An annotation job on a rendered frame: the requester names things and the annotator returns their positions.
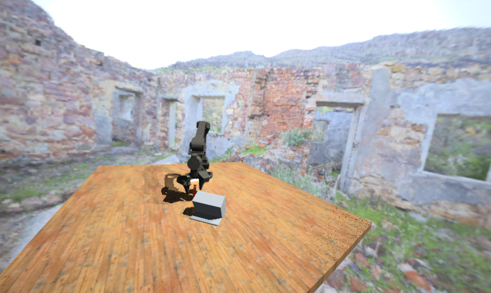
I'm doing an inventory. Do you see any light grey square panel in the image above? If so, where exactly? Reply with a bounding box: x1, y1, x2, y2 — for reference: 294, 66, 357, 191
190, 190, 226, 226

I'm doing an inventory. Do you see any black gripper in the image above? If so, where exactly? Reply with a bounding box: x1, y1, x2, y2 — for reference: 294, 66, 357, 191
177, 165, 204, 195

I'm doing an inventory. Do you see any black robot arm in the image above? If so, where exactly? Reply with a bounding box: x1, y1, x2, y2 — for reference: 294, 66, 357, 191
187, 120, 213, 184

